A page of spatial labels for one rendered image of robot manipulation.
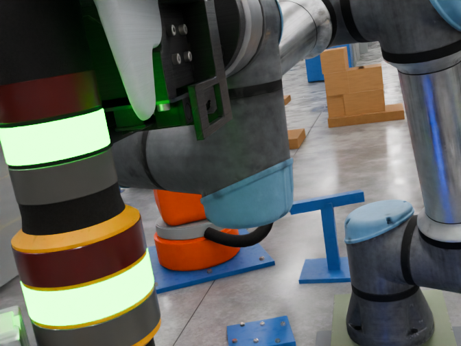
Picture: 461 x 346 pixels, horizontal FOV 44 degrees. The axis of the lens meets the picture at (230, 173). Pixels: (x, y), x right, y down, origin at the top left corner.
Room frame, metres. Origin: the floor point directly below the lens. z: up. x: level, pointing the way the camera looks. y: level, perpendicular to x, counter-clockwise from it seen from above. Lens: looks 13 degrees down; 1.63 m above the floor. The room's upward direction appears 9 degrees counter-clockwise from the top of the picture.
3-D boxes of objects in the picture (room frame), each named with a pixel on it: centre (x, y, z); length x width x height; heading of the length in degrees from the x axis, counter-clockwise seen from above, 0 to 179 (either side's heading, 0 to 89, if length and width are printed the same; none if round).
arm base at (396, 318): (0.92, -0.24, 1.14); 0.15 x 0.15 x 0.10
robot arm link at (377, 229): (0.91, -0.24, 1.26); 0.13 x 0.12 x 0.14; 49
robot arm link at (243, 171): (0.46, 0.00, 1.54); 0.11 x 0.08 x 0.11; 49
